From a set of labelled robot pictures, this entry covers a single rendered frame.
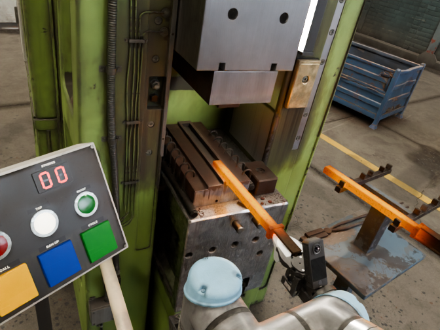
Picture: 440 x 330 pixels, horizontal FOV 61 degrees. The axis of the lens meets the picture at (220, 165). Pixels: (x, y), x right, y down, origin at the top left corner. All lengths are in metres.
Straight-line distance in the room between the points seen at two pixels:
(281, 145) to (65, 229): 0.85
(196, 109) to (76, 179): 0.80
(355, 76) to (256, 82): 3.79
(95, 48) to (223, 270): 0.68
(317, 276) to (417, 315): 1.69
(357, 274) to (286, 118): 0.59
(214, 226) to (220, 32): 0.59
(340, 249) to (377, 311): 1.03
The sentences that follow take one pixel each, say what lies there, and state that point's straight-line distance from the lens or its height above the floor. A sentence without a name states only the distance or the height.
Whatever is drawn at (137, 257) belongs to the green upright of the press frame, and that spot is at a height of 0.58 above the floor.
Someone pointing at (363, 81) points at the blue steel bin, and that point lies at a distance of 4.75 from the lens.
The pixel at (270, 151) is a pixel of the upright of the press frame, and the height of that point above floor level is 1.00.
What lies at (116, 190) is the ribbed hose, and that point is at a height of 0.93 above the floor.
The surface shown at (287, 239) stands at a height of 1.03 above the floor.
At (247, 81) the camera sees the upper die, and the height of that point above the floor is 1.34.
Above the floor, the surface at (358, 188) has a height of 1.04.
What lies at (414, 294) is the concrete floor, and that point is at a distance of 2.68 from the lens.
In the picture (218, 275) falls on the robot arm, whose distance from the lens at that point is 0.51.
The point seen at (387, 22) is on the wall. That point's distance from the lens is 9.39.
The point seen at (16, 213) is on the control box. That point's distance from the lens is 0.85.
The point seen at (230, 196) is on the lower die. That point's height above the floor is 0.93.
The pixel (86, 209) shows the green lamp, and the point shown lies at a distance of 0.91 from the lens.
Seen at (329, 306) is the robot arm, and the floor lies 1.27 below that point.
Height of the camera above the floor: 1.67
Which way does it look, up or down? 32 degrees down
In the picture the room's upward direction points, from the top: 11 degrees clockwise
